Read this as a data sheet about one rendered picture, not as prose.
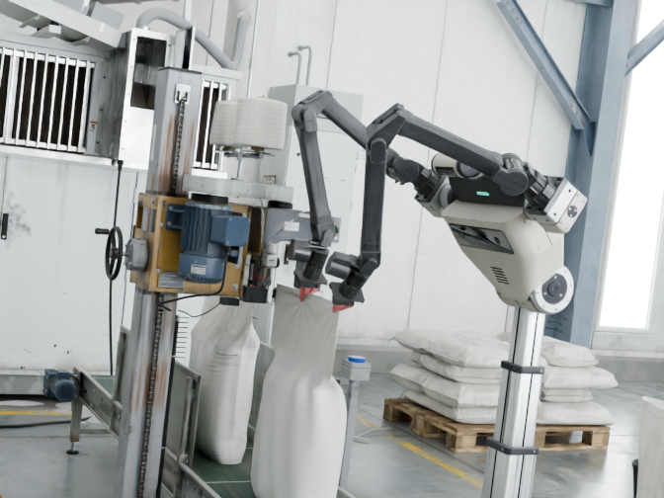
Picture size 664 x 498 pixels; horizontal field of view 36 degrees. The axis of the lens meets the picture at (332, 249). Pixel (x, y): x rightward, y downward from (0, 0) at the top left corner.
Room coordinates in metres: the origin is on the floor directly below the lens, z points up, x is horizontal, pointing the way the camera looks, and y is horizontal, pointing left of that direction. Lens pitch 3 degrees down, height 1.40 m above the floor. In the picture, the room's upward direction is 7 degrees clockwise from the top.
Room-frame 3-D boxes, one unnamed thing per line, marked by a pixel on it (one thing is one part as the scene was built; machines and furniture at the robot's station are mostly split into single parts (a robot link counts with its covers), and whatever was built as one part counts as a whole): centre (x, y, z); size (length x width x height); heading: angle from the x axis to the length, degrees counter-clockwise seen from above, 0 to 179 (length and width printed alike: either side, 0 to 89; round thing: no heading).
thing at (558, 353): (6.62, -1.46, 0.56); 0.67 x 0.43 x 0.15; 27
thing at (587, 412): (6.41, -1.55, 0.20); 0.67 x 0.43 x 0.15; 117
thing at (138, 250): (3.32, 0.64, 1.14); 0.11 x 0.06 x 0.11; 27
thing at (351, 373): (3.50, -0.13, 0.81); 0.08 x 0.08 x 0.06; 27
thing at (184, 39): (5.41, 0.91, 1.95); 0.30 x 0.01 x 0.48; 27
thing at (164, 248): (3.43, 0.49, 1.18); 0.34 x 0.25 x 0.31; 117
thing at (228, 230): (3.14, 0.32, 1.25); 0.10 x 0.08 x 0.12; 142
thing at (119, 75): (5.71, 1.21, 1.82); 0.51 x 0.27 x 0.71; 27
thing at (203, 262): (3.20, 0.40, 1.21); 0.15 x 0.15 x 0.25
